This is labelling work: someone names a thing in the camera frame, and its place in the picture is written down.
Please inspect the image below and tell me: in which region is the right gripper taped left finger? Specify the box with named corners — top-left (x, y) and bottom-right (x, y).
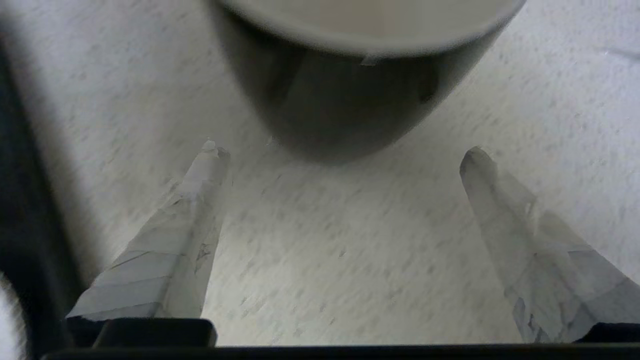
top-left (65, 140), bottom-right (233, 348)

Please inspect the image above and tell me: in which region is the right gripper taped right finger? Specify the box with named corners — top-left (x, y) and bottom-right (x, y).
top-left (458, 146), bottom-right (640, 345)

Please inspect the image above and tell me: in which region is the black cup white inside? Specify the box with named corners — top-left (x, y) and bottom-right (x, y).
top-left (206, 0), bottom-right (527, 164)

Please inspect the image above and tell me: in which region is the black rectangular tray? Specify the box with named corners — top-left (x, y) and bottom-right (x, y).
top-left (0, 30), bottom-right (87, 360)

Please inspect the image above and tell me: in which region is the small white saucer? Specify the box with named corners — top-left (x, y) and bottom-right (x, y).
top-left (0, 272), bottom-right (28, 360)

